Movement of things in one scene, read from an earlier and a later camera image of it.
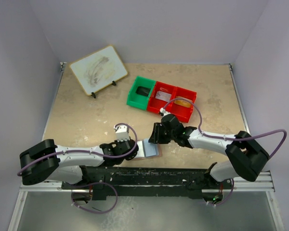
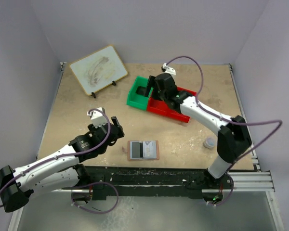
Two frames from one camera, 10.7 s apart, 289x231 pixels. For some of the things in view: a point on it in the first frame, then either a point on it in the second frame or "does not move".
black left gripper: [117, 142] to [120, 134]
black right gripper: [155, 137] to [151, 84]
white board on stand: [98, 70] does not move
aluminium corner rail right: [240, 99] does not move
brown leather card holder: [148, 150] does not move
